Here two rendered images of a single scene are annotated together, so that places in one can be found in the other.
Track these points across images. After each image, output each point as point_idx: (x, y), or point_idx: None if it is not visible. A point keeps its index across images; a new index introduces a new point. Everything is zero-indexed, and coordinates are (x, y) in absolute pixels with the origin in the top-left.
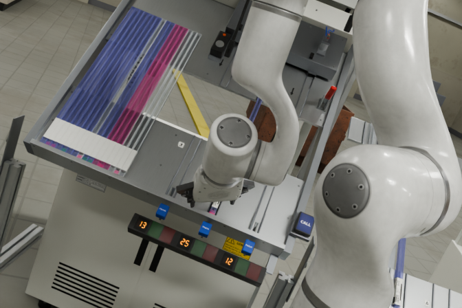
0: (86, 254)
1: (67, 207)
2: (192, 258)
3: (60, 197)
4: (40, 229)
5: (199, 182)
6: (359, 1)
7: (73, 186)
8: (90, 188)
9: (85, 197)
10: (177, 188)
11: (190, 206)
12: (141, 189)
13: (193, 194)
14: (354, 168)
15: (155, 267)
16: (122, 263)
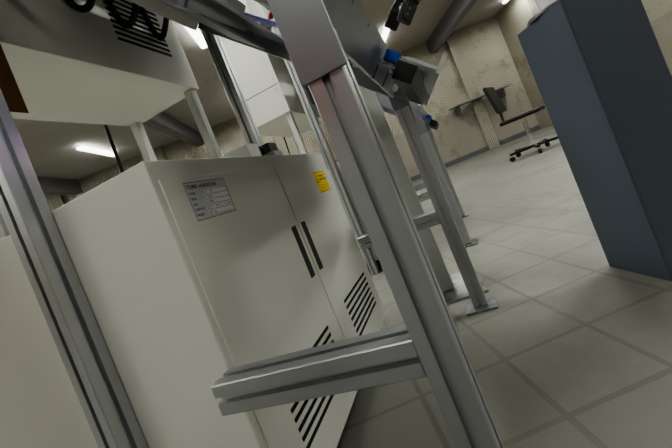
0: (288, 328)
1: (224, 283)
2: (419, 92)
3: (204, 275)
4: (237, 366)
5: None
6: None
7: (203, 236)
8: (221, 218)
9: (227, 239)
10: None
11: (410, 22)
12: (379, 34)
13: None
14: None
15: (320, 261)
16: (308, 291)
